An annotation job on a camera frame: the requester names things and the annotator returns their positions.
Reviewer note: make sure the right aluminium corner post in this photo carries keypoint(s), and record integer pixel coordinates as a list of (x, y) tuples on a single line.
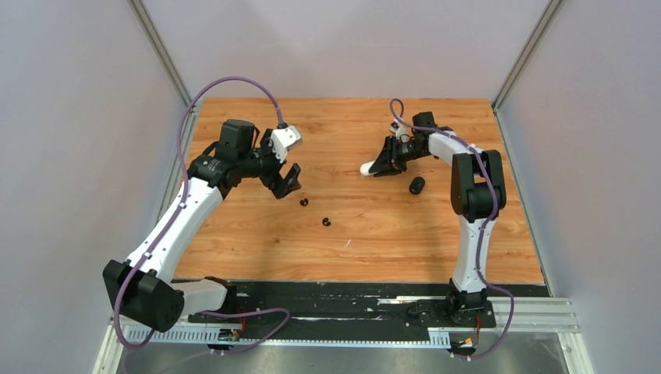
[(539, 30)]

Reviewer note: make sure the aluminium corner post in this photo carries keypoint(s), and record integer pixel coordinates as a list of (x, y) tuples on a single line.
[(149, 27), (539, 30)]

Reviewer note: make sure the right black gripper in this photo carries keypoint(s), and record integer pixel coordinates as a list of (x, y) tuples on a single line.
[(389, 162)]

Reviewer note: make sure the white earbud charging case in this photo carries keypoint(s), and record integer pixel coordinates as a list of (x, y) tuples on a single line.
[(368, 169)]

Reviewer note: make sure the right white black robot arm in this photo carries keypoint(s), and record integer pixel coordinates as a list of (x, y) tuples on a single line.
[(477, 195)]

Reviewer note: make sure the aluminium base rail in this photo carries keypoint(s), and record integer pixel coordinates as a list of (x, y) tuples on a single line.
[(520, 306)]

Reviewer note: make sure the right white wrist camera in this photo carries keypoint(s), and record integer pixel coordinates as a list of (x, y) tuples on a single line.
[(400, 132)]

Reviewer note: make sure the black earbud charging case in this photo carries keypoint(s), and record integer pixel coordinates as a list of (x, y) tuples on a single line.
[(416, 185)]

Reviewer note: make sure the left aluminium corner post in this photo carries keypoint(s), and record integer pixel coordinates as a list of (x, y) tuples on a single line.
[(149, 27)]

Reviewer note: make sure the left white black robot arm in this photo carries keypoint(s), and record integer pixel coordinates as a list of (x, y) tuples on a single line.
[(141, 287)]

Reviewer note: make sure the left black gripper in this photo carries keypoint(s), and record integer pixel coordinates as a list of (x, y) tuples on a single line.
[(274, 181)]

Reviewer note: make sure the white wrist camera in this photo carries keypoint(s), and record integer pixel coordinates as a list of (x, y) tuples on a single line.
[(283, 140), (400, 132)]

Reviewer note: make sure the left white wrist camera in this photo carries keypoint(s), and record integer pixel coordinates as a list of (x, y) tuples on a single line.
[(283, 140)]

